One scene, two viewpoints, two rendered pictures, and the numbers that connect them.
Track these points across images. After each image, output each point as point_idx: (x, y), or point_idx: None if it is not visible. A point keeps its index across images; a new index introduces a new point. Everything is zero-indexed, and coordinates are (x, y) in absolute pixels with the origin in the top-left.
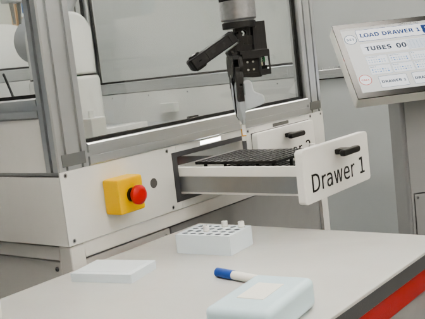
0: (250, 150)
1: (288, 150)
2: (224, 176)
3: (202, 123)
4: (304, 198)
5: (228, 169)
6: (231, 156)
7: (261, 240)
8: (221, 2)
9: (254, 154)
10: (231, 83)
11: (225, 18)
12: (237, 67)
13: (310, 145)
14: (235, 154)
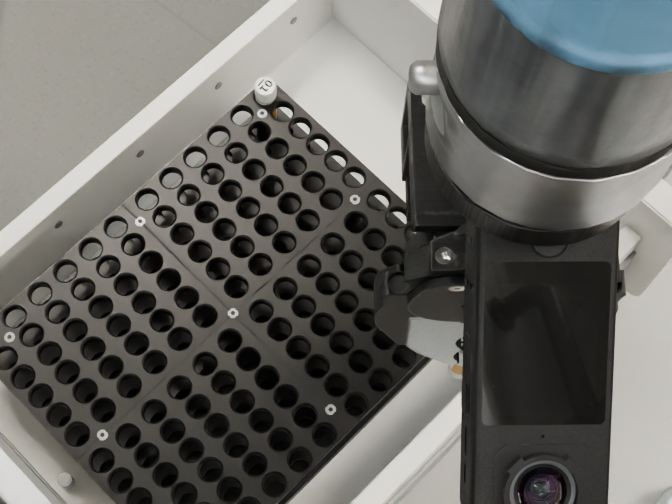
0: (48, 304)
1: (244, 185)
2: (404, 491)
3: (52, 492)
4: (657, 277)
5: (417, 469)
6: (180, 415)
7: (627, 454)
8: (634, 174)
9: (193, 314)
10: (425, 321)
11: (634, 203)
12: (624, 280)
13: (272, 95)
14: (110, 383)
